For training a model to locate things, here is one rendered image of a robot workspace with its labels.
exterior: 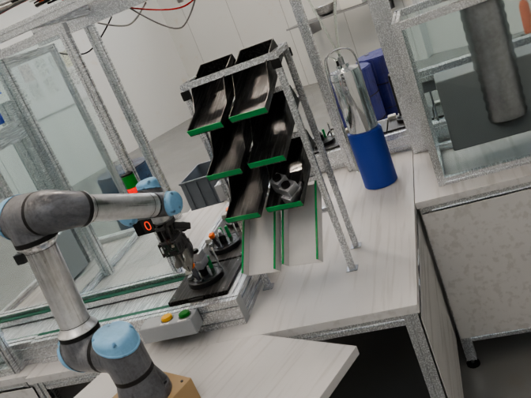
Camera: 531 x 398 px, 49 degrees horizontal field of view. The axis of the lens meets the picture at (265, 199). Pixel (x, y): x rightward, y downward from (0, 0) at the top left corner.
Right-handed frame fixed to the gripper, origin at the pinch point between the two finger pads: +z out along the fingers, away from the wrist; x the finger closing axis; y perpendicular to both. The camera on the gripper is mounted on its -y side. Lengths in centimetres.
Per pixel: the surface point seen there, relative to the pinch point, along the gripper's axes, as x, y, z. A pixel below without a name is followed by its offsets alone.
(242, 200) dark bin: 25.3, -8.4, -15.9
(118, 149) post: -19, -21, -44
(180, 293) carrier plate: -8.7, -1.1, 9.9
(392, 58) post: 79, -114, -28
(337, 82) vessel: 57, -82, -31
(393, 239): 67, -27, 21
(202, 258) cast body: 2.0, -7.6, 1.4
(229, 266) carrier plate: 7.6, -13.7, 9.9
